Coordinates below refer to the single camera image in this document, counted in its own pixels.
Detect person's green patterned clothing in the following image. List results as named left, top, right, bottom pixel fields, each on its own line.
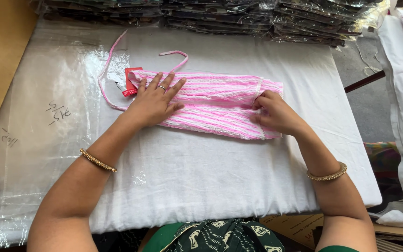
left=151, top=219, right=360, bottom=252

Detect white fabric sheet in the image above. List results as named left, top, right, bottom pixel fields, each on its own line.
left=375, top=15, right=403, bottom=230

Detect stack of clear plastic bags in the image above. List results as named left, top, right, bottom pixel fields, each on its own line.
left=0, top=19, right=146, bottom=250

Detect white table cloth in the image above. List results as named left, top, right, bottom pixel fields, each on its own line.
left=89, top=28, right=383, bottom=234

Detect pink white striped garment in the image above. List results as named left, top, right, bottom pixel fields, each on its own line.
left=97, top=30, right=284, bottom=140

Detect gold bangle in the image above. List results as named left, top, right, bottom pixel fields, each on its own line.
left=79, top=148, right=117, bottom=173
left=306, top=162, right=348, bottom=182

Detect red hang tag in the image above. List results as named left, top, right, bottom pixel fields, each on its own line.
left=122, top=67, right=143, bottom=97

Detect dark wooden bar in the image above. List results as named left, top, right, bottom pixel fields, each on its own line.
left=344, top=70, right=386, bottom=94

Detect colourful printed fabric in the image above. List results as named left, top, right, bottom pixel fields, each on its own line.
left=363, top=141, right=403, bottom=214

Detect stacks of packed garments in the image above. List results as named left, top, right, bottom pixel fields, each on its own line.
left=30, top=0, right=391, bottom=48

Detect person's left hand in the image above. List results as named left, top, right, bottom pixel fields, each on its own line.
left=126, top=72, right=187, bottom=128

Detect person's right hand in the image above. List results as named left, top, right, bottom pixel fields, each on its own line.
left=250, top=90, right=306, bottom=137

